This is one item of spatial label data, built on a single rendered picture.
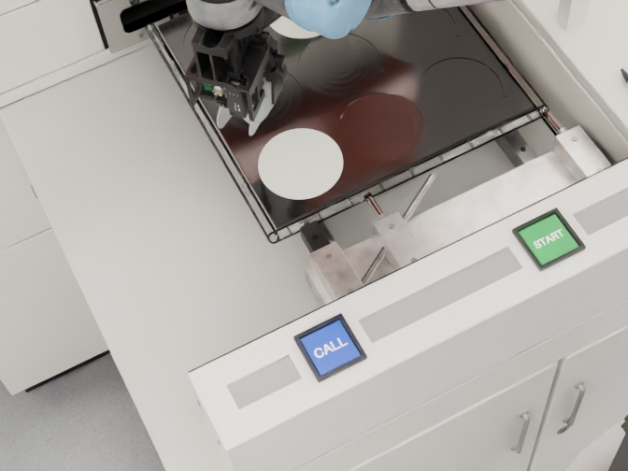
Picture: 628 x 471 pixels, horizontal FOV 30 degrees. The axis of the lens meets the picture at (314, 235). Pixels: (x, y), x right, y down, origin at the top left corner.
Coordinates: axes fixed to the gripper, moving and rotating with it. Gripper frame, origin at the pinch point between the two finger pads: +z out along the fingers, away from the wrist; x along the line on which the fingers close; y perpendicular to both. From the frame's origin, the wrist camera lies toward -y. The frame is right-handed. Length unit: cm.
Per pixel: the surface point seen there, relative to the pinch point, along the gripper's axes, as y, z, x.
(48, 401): 10, 97, -48
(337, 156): -1.4, 7.3, 9.3
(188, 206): 5.8, 15.3, -8.2
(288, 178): 3.1, 7.3, 4.6
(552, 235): 6.0, 0.8, 35.7
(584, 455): 23, 15, 45
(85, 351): 2, 86, -41
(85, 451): 17, 97, -37
